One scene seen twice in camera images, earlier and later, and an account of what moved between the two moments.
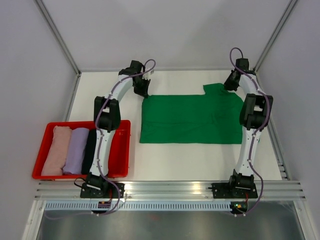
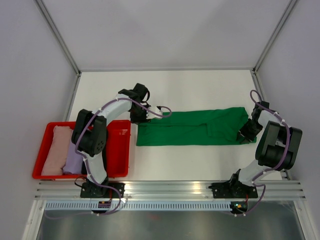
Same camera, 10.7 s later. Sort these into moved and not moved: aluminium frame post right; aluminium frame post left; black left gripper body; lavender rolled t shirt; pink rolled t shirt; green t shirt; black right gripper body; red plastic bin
Moved: black left gripper body; green t shirt; black right gripper body
Not moved: pink rolled t shirt; lavender rolled t shirt; red plastic bin; aluminium frame post right; aluminium frame post left
